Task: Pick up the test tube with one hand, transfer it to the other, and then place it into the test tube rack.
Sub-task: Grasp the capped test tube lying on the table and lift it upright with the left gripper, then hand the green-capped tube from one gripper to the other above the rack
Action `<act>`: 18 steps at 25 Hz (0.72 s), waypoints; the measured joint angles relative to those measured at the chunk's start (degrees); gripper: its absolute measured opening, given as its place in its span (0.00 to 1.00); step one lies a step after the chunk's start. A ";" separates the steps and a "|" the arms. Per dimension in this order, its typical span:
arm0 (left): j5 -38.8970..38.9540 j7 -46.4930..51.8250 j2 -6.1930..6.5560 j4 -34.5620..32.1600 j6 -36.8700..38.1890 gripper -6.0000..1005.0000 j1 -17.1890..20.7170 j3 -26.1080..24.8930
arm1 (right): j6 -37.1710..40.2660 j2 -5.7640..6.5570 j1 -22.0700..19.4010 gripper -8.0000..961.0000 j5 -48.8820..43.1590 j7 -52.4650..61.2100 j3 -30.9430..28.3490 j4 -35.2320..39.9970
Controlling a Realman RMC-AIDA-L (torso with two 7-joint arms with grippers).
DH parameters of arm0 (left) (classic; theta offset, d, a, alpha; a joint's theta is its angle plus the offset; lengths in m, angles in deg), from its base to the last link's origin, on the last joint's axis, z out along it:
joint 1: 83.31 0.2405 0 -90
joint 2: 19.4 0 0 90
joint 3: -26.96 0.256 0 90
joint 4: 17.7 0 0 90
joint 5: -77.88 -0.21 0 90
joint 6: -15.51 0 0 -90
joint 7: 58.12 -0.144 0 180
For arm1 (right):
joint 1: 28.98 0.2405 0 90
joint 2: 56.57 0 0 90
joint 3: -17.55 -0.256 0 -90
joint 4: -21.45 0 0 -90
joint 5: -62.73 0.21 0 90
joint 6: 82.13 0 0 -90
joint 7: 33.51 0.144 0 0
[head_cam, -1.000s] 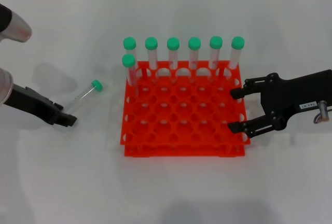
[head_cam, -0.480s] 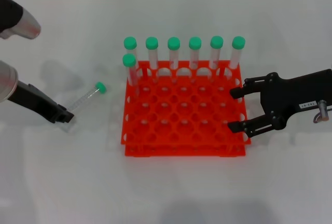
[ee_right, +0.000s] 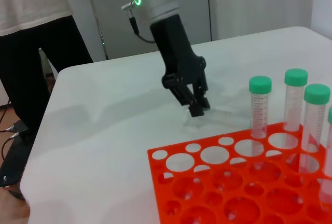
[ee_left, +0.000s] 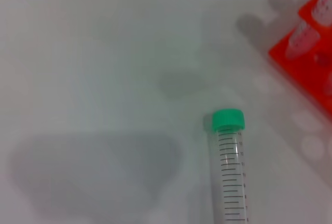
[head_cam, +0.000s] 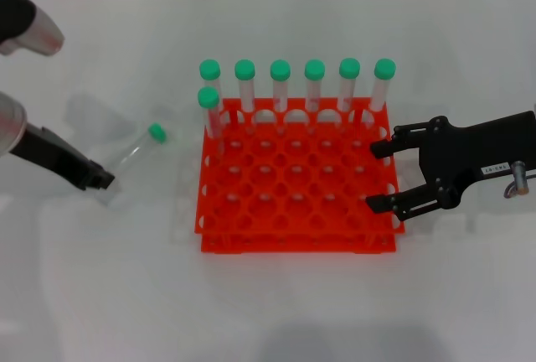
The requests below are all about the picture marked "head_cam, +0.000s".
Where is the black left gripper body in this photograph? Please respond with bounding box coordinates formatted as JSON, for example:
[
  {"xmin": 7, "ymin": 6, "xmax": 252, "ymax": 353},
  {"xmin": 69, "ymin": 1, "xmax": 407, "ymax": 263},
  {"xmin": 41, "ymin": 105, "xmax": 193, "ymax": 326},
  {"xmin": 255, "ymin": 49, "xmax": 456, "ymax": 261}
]
[{"xmin": 10, "ymin": 125, "xmax": 100, "ymax": 191}]

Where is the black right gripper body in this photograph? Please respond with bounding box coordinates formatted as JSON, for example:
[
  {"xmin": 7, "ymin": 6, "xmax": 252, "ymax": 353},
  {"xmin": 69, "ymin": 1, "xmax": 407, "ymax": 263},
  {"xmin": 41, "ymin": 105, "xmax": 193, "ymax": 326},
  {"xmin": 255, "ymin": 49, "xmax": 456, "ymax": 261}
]
[{"xmin": 418, "ymin": 111, "xmax": 536, "ymax": 211}]

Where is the green capped clear test tube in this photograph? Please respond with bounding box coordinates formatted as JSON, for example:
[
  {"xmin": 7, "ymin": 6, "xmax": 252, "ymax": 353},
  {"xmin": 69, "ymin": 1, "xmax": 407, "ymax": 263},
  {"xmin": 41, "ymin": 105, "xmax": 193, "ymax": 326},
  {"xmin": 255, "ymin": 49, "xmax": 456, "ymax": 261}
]
[
  {"xmin": 96, "ymin": 122, "xmax": 168, "ymax": 209},
  {"xmin": 303, "ymin": 59, "xmax": 327, "ymax": 112},
  {"xmin": 269, "ymin": 59, "xmax": 292, "ymax": 114},
  {"xmin": 234, "ymin": 59, "xmax": 257, "ymax": 114},
  {"xmin": 367, "ymin": 58, "xmax": 398, "ymax": 111},
  {"xmin": 197, "ymin": 85, "xmax": 225, "ymax": 158},
  {"xmin": 198, "ymin": 59, "xmax": 223, "ymax": 107},
  {"xmin": 337, "ymin": 57, "xmax": 362, "ymax": 112}
]

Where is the orange test tube rack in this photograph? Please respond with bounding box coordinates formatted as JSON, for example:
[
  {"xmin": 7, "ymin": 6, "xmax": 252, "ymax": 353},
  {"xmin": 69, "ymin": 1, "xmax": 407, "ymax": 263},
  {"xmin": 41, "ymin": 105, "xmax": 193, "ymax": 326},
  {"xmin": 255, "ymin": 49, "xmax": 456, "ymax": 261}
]
[{"xmin": 194, "ymin": 96, "xmax": 408, "ymax": 254}]

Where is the metal plug gripper cable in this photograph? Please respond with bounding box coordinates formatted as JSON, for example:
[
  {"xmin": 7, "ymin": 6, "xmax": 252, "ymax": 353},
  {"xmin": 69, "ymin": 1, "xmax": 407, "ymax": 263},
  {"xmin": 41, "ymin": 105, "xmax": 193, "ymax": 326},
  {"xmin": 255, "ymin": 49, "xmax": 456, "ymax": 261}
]
[{"xmin": 502, "ymin": 159, "xmax": 531, "ymax": 201}]

